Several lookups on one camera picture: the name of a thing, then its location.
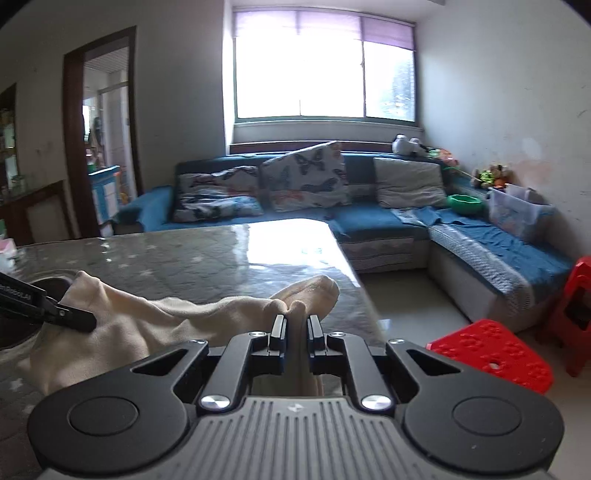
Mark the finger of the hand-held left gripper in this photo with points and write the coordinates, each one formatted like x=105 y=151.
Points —
x=69 y=318

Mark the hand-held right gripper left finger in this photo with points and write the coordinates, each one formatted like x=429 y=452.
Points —
x=277 y=332

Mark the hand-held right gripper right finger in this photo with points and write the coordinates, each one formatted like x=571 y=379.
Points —
x=315 y=332

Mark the cream pants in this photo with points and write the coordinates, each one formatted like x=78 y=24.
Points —
x=161 y=323

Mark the round black induction cooktop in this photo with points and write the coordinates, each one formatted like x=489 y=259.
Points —
x=18 y=334

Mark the pink white tissue box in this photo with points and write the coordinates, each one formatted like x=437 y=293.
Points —
x=7 y=258

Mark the dark wooden cabinet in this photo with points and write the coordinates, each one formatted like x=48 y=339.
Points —
x=41 y=207

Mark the blue corner sofa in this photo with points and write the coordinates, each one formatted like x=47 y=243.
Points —
x=369 y=217

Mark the blue white small cabinet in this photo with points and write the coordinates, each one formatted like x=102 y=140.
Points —
x=105 y=194

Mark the blue butterfly print pillow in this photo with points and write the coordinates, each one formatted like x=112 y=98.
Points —
x=217 y=208

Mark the large butterfly print cushion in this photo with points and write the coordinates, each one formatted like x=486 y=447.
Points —
x=304 y=177

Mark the grey cushion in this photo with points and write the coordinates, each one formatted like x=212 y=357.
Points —
x=408 y=182

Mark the red plastic stool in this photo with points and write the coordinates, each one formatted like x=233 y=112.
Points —
x=577 y=286
x=494 y=355

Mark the hanging garment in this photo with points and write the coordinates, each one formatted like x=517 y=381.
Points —
x=98 y=138

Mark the green plastic bowl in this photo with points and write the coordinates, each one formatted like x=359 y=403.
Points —
x=464 y=204

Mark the blue towel blanket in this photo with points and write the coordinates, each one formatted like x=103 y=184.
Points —
x=503 y=244

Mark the panda plush toy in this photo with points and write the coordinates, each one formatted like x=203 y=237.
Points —
x=408 y=145

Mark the pink plush toy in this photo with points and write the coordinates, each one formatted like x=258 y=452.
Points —
x=443 y=157

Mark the group of small plush toys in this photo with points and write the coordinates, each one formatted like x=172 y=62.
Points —
x=491 y=176

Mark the clear plastic storage box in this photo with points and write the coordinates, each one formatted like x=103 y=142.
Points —
x=519 y=214

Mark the window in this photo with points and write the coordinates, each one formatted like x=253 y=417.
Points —
x=300 y=78

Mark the purple roller blind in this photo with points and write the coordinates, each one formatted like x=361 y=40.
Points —
x=323 y=25

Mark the dark wooden door frame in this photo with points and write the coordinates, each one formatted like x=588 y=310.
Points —
x=71 y=138

